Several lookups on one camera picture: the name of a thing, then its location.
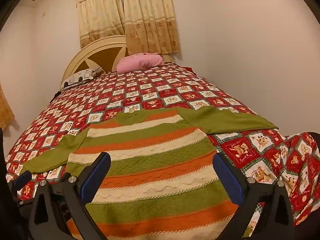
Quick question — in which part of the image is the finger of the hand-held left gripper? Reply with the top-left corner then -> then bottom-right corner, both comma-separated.
9,171 -> 32,200

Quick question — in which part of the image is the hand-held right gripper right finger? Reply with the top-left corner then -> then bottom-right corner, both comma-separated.
212,152 -> 294,240

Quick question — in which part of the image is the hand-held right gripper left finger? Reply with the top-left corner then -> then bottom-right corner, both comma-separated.
29,152 -> 112,240

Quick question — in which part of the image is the green orange striped sweater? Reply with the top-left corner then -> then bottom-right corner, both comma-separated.
20,106 -> 279,240

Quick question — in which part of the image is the yellow lace cloth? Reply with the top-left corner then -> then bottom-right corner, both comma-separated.
0,84 -> 15,128

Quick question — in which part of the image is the red checkered printed blanket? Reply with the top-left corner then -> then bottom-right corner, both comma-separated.
4,62 -> 320,240

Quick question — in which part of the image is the white car print pillow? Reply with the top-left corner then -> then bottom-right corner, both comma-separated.
61,67 -> 105,90

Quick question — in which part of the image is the pink pillow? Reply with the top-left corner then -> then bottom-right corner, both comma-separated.
116,53 -> 164,74

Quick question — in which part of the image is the cream wooden headboard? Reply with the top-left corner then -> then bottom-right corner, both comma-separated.
61,35 -> 174,87

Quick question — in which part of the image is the beige floral curtain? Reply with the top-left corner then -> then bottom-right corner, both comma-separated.
76,0 -> 127,49
122,0 -> 180,55

